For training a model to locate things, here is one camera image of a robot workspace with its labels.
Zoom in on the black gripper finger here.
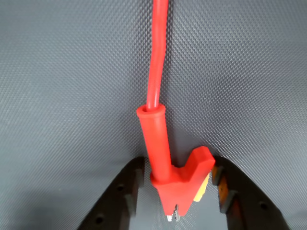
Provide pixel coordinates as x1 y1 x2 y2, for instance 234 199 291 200
78 156 146 230
211 155 291 230

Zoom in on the red alligator clip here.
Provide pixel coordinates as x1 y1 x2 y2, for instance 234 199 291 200
136 104 215 222

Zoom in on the red wire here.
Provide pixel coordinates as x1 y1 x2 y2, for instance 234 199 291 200
146 0 170 112

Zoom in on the orange sticker clip mark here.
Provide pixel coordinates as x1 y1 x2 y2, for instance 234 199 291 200
193 173 211 203

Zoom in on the dark grey work mat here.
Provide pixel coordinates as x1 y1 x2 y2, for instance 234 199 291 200
0 0 307 230

